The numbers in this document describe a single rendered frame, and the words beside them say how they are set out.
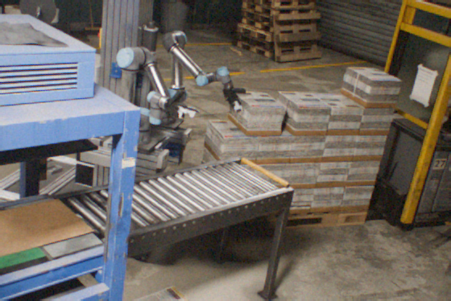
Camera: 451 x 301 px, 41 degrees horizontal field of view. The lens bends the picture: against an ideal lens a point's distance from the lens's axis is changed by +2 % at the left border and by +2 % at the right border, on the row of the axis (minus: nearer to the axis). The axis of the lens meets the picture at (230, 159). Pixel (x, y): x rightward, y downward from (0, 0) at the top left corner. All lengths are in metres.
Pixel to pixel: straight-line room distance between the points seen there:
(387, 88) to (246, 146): 1.23
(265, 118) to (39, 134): 2.42
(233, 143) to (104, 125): 2.08
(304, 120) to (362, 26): 7.64
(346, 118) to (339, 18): 7.77
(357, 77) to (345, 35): 7.46
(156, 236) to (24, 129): 1.11
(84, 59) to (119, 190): 0.55
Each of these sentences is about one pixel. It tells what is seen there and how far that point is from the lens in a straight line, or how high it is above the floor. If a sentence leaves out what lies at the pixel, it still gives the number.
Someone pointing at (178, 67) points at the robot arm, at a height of 1.21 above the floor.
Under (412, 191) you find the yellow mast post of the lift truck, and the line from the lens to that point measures 5.21.
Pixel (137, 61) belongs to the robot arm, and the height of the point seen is 1.39.
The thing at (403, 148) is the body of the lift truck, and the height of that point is 0.61.
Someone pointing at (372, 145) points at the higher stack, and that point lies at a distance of 4.99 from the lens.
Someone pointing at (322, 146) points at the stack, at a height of 0.74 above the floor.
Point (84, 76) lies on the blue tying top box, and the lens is 2.46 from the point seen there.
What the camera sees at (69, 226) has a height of 0.80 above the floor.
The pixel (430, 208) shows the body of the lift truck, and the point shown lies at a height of 0.21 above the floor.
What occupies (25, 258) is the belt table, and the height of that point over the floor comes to 0.80.
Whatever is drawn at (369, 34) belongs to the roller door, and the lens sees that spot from 11.98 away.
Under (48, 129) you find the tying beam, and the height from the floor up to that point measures 1.51.
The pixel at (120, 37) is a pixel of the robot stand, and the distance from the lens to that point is 4.07.
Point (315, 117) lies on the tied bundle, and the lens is 4.58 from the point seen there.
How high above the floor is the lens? 2.34
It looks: 23 degrees down
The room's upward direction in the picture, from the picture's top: 9 degrees clockwise
